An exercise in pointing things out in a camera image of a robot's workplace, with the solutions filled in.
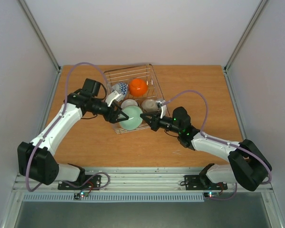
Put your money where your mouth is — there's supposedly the steel wire dish rack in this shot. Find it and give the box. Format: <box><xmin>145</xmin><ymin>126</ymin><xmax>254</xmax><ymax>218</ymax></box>
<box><xmin>103</xmin><ymin>63</ymin><xmax>168</xmax><ymax>135</ymax></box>

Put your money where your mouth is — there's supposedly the grey slotted cable duct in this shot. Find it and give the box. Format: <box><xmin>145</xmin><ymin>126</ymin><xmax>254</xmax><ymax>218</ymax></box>
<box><xmin>23</xmin><ymin>192</ymin><xmax>204</xmax><ymax>203</ymax></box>

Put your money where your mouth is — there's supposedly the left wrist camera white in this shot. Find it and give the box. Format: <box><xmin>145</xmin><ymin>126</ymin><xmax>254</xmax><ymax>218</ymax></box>
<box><xmin>105</xmin><ymin>90</ymin><xmax>124</xmax><ymax>107</ymax></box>

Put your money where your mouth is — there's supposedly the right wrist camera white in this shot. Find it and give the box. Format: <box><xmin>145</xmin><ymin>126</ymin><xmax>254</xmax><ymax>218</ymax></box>
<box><xmin>155</xmin><ymin>99</ymin><xmax>167</xmax><ymax>119</ymax></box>

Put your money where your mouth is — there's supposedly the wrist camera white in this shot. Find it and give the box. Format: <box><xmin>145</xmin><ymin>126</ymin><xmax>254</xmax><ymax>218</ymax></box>
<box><xmin>105</xmin><ymin>90</ymin><xmax>124</xmax><ymax>107</ymax></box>
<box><xmin>155</xmin><ymin>99</ymin><xmax>167</xmax><ymax>119</ymax></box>

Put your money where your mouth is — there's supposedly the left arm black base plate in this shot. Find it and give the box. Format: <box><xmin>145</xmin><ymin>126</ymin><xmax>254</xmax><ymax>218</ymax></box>
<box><xmin>57</xmin><ymin>175</ymin><xmax>102</xmax><ymax>190</ymax></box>

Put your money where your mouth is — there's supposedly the aluminium frame post right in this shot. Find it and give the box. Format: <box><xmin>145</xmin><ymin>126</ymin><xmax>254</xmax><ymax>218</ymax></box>
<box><xmin>223</xmin><ymin>0</ymin><xmax>269</xmax><ymax>72</ymax></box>

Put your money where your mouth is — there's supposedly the red blue patterned bowl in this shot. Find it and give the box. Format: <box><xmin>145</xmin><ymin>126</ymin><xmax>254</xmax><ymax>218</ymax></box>
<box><xmin>112</xmin><ymin>82</ymin><xmax>129</xmax><ymax>98</ymax></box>

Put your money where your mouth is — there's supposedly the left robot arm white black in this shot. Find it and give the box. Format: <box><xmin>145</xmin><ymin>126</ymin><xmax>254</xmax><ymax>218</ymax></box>
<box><xmin>17</xmin><ymin>79</ymin><xmax>129</xmax><ymax>189</ymax></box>

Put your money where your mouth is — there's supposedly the aluminium frame post left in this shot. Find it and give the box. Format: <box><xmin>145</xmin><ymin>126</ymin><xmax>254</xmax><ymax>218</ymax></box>
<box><xmin>17</xmin><ymin>0</ymin><xmax>61</xmax><ymax>72</ymax></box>

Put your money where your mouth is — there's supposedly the controller board with leds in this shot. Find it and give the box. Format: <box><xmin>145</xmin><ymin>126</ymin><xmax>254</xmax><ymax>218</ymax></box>
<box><xmin>73</xmin><ymin>192</ymin><xmax>89</xmax><ymax>200</ymax></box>
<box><xmin>204</xmin><ymin>191</ymin><xmax>220</xmax><ymax>198</ymax></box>

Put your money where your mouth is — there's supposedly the pale green bowl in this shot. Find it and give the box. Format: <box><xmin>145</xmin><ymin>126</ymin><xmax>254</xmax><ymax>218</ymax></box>
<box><xmin>119</xmin><ymin>105</ymin><xmax>143</xmax><ymax>131</ymax></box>

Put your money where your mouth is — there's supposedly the white bowl dark base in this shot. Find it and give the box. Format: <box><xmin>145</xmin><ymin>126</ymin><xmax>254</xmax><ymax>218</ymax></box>
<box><xmin>121</xmin><ymin>99</ymin><xmax>138</xmax><ymax>109</ymax></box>

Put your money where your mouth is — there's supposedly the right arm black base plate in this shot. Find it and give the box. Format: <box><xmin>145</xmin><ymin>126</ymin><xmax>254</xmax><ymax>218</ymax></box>
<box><xmin>183</xmin><ymin>175</ymin><xmax>228</xmax><ymax>190</ymax></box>

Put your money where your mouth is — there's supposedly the aluminium frame post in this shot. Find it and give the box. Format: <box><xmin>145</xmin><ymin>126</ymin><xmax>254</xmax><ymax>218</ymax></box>
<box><xmin>223</xmin><ymin>0</ymin><xmax>269</xmax><ymax>72</ymax></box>
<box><xmin>17</xmin><ymin>0</ymin><xmax>61</xmax><ymax>72</ymax></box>

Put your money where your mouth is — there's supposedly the left controller board with leds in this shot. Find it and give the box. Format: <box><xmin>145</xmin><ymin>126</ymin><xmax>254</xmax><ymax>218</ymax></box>
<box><xmin>73</xmin><ymin>192</ymin><xmax>89</xmax><ymax>200</ymax></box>

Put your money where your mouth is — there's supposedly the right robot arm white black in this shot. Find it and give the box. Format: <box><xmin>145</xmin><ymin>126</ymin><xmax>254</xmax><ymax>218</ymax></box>
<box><xmin>140</xmin><ymin>107</ymin><xmax>272</xmax><ymax>191</ymax></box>

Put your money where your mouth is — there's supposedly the right controller board with leds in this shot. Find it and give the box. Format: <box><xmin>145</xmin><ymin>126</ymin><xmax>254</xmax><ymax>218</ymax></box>
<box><xmin>204</xmin><ymin>191</ymin><xmax>220</xmax><ymax>198</ymax></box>

